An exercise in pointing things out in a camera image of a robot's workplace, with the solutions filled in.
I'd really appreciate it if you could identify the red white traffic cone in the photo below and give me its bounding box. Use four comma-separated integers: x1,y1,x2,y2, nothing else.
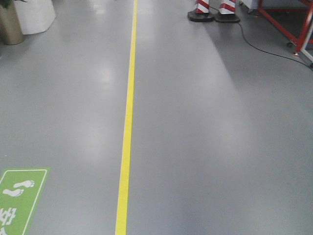
215,0,240,24

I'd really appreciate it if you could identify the green footprint floor sign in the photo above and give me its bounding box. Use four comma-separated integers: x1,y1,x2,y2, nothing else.
0,167,50,235

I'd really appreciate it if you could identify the white planter box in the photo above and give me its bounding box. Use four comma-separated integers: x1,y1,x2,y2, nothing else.
14,0,56,35

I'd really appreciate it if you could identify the brass planter pot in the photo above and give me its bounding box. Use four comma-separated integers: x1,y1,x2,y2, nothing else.
0,0,24,45

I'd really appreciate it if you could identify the black floor cable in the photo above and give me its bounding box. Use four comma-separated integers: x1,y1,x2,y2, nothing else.
209,6,313,71

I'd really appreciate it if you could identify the red conveyor frame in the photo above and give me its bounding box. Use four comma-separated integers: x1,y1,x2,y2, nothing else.
257,0,313,57

